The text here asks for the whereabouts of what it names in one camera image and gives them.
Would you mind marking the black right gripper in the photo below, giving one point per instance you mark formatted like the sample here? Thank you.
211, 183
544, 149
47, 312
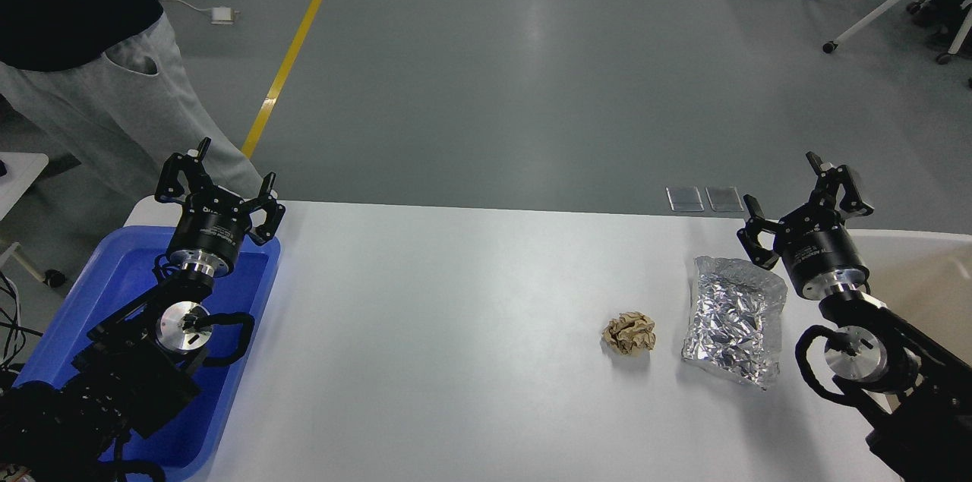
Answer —
814, 245

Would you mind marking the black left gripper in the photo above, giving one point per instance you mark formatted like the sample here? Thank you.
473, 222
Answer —
212, 228

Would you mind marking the silver foil bag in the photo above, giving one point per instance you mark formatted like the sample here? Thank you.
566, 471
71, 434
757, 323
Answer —
734, 330

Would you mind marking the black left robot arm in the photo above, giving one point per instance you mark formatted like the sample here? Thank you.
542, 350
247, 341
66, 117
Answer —
136, 373

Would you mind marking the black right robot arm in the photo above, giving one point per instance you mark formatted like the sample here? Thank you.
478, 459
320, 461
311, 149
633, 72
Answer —
914, 393

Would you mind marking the right metal floor plate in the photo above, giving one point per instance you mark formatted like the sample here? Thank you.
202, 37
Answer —
724, 199

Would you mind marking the metal floor plate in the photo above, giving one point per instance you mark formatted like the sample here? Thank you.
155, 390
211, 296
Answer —
724, 199
685, 199

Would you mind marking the left metal floor plate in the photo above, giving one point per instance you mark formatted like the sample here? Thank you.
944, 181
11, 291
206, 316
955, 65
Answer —
685, 199

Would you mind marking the beige plastic bin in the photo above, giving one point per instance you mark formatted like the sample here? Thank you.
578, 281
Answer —
924, 277

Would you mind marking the white power adapter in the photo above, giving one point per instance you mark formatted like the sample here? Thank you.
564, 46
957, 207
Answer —
222, 16

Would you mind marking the crumpled brown paper ball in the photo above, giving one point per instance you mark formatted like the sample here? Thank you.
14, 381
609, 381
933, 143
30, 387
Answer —
630, 333

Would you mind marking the person in grey trousers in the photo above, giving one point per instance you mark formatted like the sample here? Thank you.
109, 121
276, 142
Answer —
105, 80

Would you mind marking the white side table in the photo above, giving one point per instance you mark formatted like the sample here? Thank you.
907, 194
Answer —
22, 170

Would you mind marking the black office chair base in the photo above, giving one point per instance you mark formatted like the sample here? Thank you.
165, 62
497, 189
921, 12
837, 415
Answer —
945, 17

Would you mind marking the blue plastic bin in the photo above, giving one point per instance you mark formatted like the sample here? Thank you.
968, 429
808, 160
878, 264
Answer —
119, 271

